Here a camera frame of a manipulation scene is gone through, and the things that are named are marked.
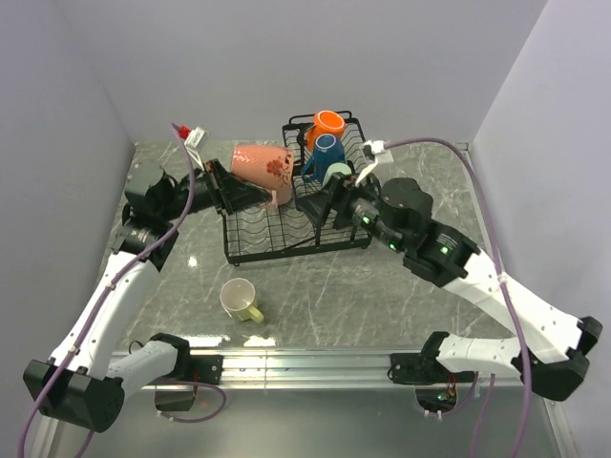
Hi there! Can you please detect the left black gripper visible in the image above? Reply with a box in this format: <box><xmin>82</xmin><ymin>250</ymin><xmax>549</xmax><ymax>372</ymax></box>
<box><xmin>159</xmin><ymin>158</ymin><xmax>272</xmax><ymax>222</ymax></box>

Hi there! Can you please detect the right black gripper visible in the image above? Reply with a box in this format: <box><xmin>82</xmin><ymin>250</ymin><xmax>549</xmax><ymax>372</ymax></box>
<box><xmin>295</xmin><ymin>169</ymin><xmax>408</xmax><ymax>254</ymax></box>

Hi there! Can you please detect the green cup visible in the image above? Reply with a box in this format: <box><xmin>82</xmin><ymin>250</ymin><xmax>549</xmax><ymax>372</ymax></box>
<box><xmin>322</xmin><ymin>162</ymin><xmax>352</xmax><ymax>187</ymax></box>

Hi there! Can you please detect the coral pink mug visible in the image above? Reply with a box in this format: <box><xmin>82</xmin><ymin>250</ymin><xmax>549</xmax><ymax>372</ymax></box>
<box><xmin>230</xmin><ymin>145</ymin><xmax>294</xmax><ymax>206</ymax></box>

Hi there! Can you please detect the blue mug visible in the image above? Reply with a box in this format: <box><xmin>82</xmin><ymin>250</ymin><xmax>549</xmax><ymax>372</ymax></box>
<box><xmin>301</xmin><ymin>134</ymin><xmax>345</xmax><ymax>183</ymax></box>

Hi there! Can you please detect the orange mug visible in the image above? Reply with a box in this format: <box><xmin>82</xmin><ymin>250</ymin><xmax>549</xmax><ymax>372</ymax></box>
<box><xmin>305</xmin><ymin>110</ymin><xmax>346</xmax><ymax>151</ymax></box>

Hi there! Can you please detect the light pink mug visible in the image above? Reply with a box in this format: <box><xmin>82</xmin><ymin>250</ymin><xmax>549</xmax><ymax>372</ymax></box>
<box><xmin>259</xmin><ymin>189</ymin><xmax>279</xmax><ymax>210</ymax></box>

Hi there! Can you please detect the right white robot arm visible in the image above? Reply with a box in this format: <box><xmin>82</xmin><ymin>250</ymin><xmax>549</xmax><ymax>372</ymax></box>
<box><xmin>296</xmin><ymin>174</ymin><xmax>602</xmax><ymax>401</ymax></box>

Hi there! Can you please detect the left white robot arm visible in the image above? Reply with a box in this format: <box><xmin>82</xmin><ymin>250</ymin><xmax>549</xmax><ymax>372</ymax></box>
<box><xmin>23</xmin><ymin>159</ymin><xmax>271</xmax><ymax>432</ymax></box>

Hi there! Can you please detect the yellow mug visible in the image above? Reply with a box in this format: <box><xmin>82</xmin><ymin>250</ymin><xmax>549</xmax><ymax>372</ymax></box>
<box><xmin>220</xmin><ymin>278</ymin><xmax>264</xmax><ymax>323</ymax></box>

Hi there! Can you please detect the black wire dish rack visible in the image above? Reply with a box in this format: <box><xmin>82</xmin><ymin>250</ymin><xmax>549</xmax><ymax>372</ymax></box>
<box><xmin>222</xmin><ymin>114</ymin><xmax>371</xmax><ymax>266</ymax></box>

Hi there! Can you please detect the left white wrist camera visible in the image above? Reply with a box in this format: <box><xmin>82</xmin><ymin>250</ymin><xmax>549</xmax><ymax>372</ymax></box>
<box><xmin>178</xmin><ymin>125</ymin><xmax>210</xmax><ymax>169</ymax></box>

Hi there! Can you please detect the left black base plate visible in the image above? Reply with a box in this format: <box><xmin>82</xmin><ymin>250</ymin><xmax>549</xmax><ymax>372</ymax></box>
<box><xmin>187</xmin><ymin>354</ymin><xmax>223</xmax><ymax>385</ymax></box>

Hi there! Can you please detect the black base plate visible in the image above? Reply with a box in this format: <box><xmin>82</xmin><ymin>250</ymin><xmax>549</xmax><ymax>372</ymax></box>
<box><xmin>388</xmin><ymin>352</ymin><xmax>444</xmax><ymax>385</ymax></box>
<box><xmin>187</xmin><ymin>354</ymin><xmax>223</xmax><ymax>385</ymax></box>

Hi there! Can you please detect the aluminium mounting rail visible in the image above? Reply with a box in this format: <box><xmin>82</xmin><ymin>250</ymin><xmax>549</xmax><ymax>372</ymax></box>
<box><xmin>109</xmin><ymin>346</ymin><xmax>526</xmax><ymax>391</ymax></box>

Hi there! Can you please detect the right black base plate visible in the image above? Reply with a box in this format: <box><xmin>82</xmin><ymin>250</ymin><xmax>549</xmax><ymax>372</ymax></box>
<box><xmin>388</xmin><ymin>352</ymin><xmax>444</xmax><ymax>385</ymax></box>

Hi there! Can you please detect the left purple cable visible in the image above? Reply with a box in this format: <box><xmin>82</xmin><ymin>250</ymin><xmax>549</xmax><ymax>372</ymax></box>
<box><xmin>16</xmin><ymin>121</ymin><xmax>226</xmax><ymax>458</ymax></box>

